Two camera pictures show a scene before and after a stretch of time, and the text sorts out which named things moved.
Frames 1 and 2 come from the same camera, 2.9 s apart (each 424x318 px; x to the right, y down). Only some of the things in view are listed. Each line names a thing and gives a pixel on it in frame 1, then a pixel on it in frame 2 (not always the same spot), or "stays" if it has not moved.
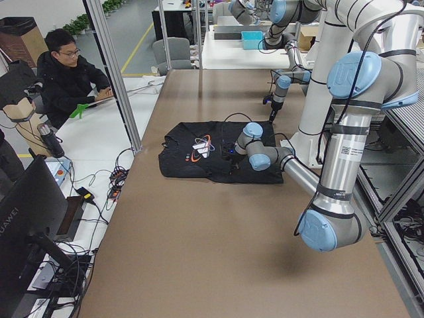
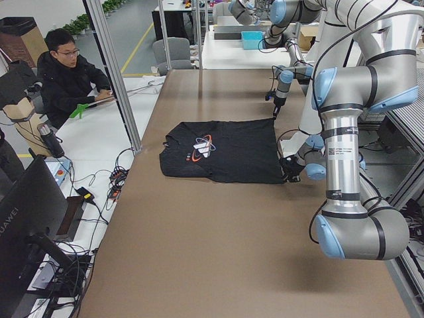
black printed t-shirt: x=193 y=150 stays
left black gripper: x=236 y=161 to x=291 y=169
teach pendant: x=58 y=168 stays
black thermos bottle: x=50 y=141 stays
